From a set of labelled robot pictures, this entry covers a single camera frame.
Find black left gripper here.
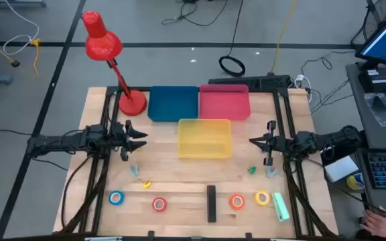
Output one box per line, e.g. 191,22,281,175
102,119,149,162

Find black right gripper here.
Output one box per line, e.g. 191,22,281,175
248,120,301,167

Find red tape roll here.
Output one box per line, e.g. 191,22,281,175
151,196,168,213

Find mint green stapler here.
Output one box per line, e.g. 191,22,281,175
271,191,291,222

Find orange tape roll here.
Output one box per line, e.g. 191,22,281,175
229,193,246,210

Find black stapler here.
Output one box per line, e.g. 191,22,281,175
206,184,217,224

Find blue plastic bin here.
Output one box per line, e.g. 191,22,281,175
147,85,200,123

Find pink plastic bin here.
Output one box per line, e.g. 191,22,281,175
198,84,251,122

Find yellow translucent plastic bin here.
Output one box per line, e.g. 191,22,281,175
177,118,233,159

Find black box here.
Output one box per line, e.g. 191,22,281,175
259,74,294,90

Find black power strip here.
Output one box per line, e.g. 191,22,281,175
208,76,261,86

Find white box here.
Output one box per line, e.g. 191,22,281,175
324,155,361,183

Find black flat panel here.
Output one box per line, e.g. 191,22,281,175
320,147,370,167

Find red desk lamp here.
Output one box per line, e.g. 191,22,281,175
80,9,148,117

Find grey side desk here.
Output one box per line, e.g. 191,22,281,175
345,62,386,234

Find clear plastic bag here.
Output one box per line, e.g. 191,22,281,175
363,92,386,128

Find black mini computer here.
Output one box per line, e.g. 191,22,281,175
357,67,386,94

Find yellow pole with black foot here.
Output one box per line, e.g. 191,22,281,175
0,31,21,68

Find person's hand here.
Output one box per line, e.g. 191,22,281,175
359,206,386,240

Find black floor fan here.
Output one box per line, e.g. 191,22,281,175
349,0,386,51

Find grey rolling platform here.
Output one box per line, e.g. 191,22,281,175
0,0,47,9

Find black aluminium table frame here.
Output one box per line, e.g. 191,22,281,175
54,85,340,241

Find black cable bundle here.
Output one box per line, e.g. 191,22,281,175
60,155,110,235
281,159,336,238

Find white charger with cable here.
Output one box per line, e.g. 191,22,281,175
294,74,314,104

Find black coiled cable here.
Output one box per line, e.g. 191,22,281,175
218,0,247,78

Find black floor cables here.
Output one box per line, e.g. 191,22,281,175
300,50,357,115

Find yellow hanging cable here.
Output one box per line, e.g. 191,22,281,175
271,0,298,76

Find black tangled floor cable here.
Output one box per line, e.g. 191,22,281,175
161,0,229,27

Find yellow cable with plug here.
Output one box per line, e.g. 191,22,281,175
29,37,42,78

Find white floor cable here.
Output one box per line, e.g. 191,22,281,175
3,0,41,56

